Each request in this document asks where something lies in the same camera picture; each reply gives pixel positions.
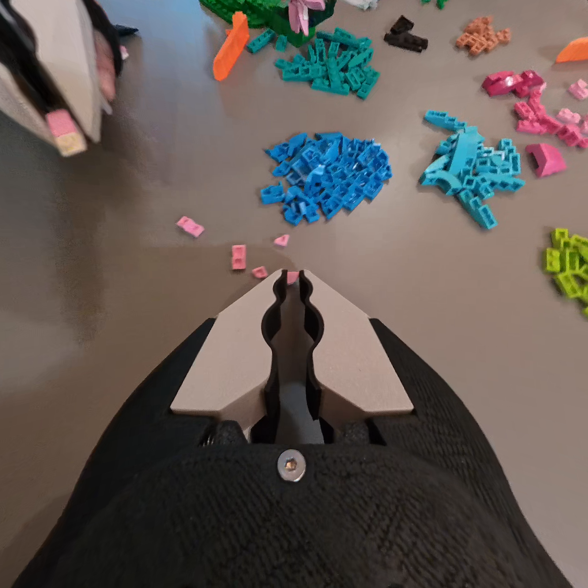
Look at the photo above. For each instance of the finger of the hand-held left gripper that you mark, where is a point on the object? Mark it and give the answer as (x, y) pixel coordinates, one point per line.
(18, 115)
(64, 55)

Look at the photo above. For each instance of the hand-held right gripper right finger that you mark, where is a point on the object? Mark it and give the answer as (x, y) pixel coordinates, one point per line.
(358, 367)

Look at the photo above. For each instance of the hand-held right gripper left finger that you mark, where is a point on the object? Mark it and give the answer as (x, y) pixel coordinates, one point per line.
(225, 367)

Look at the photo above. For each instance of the pink and cream lego assembly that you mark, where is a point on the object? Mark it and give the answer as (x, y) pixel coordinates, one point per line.
(66, 131)

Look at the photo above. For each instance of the small pink lego slope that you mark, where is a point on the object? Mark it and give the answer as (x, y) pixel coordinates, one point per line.
(292, 277)
(282, 240)
(260, 272)

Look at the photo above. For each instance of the pink lego plate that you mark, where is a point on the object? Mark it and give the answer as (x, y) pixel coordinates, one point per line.
(189, 226)
(238, 257)

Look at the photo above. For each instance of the green lego build with flower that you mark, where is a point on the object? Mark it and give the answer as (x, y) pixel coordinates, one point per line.
(262, 13)

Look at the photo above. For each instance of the pile of blue lego pieces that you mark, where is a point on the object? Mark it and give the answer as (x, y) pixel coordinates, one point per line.
(330, 174)

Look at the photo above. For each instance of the pile of teal lego pieces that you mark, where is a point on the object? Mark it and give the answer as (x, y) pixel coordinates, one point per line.
(330, 69)

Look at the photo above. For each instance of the pile of cyan lego pieces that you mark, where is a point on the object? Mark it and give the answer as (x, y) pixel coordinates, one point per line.
(473, 170)

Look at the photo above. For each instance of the pile of lime lego pieces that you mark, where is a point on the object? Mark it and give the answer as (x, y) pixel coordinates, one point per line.
(569, 271)

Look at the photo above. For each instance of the white lego pieces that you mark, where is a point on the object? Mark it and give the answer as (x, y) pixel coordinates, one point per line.
(363, 3)

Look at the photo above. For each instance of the large magenta lego slope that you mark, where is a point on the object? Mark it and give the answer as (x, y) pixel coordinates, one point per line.
(546, 160)

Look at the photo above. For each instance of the small black lego piece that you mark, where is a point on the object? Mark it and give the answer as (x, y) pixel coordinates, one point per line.
(402, 24)

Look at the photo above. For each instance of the long black lego piece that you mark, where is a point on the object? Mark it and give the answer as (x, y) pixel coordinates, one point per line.
(406, 42)

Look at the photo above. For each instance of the pile of pink lego pieces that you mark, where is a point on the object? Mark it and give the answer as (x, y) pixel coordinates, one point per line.
(551, 124)

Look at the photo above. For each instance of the green lego pieces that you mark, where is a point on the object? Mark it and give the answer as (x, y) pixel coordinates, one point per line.
(434, 3)

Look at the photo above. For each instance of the pile of magenta lego pieces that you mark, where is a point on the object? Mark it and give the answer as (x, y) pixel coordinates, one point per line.
(510, 82)

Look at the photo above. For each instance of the pile of coral lego pieces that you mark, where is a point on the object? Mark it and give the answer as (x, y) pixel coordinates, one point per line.
(482, 36)

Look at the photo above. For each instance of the light pink lego piece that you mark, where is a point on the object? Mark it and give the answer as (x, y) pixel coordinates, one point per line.
(579, 89)

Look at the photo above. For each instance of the orange curved lego piece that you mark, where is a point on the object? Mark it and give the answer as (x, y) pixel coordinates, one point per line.
(574, 51)

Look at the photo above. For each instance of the person's left hand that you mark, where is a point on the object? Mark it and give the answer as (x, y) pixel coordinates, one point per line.
(105, 69)

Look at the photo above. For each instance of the orange brick separator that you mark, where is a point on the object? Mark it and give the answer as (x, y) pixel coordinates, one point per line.
(229, 48)

